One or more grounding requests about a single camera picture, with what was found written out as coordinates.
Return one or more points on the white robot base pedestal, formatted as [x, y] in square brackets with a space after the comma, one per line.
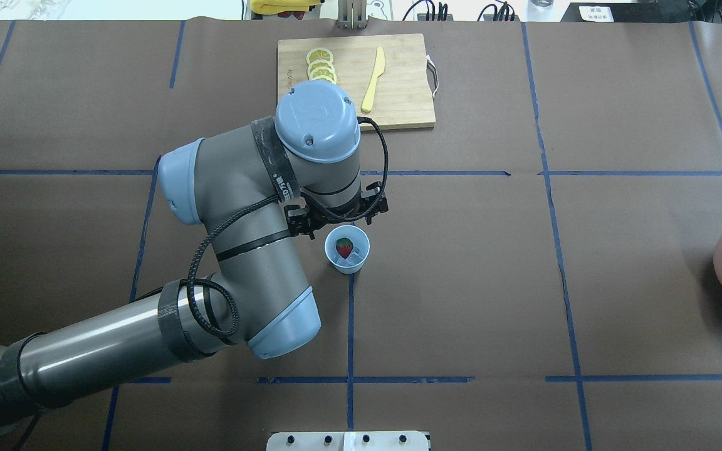
[350, 440]

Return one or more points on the red strawberry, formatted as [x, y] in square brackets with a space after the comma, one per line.
[344, 247]

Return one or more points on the clear ice cube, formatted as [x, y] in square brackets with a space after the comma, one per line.
[354, 258]

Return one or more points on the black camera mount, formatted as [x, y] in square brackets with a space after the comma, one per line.
[308, 218]

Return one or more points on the top lemon slice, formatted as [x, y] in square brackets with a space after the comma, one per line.
[319, 55]

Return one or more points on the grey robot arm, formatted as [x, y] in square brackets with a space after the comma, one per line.
[254, 189]

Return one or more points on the yellow plastic knife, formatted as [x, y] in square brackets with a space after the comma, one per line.
[378, 70]

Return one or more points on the yellow cloth bundle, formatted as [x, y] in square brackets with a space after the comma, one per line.
[274, 7]

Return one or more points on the lemon slice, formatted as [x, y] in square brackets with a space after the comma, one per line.
[324, 76]
[319, 55]
[316, 65]

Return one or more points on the bamboo cutting board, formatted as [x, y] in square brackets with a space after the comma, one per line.
[403, 96]

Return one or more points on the aluminium frame post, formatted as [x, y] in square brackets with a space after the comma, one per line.
[352, 14]

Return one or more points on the light blue plastic cup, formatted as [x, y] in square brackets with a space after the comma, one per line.
[359, 239]

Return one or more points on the white label card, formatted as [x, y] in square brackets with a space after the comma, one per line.
[596, 14]

